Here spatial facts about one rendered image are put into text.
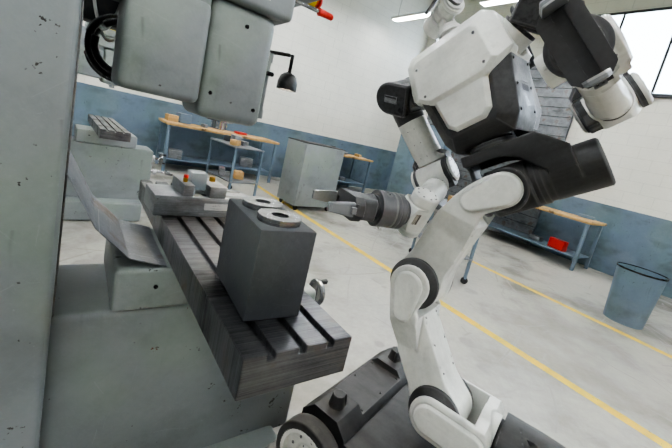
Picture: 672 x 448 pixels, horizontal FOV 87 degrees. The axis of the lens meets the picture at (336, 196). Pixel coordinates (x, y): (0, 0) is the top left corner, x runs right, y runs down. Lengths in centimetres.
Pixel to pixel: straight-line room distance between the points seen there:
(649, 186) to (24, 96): 799
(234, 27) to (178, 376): 105
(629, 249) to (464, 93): 725
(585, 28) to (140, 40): 89
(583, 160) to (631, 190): 718
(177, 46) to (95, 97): 662
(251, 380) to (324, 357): 15
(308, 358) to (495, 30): 82
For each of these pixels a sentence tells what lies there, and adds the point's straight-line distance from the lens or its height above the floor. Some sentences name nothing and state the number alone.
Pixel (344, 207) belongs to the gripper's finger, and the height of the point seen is 120.
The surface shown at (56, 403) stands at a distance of 129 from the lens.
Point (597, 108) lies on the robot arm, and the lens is 89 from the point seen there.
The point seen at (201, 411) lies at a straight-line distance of 146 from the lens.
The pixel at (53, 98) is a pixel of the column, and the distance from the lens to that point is 91.
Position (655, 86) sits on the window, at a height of 332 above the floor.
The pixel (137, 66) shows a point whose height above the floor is 140.
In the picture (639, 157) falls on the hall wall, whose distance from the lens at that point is 815.
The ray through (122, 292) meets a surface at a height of 82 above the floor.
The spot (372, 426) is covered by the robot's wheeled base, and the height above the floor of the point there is 57.
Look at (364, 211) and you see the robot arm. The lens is 77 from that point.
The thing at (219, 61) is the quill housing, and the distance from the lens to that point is 109.
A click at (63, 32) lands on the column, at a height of 142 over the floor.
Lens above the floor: 135
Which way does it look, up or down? 10 degrees down
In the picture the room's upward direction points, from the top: 13 degrees clockwise
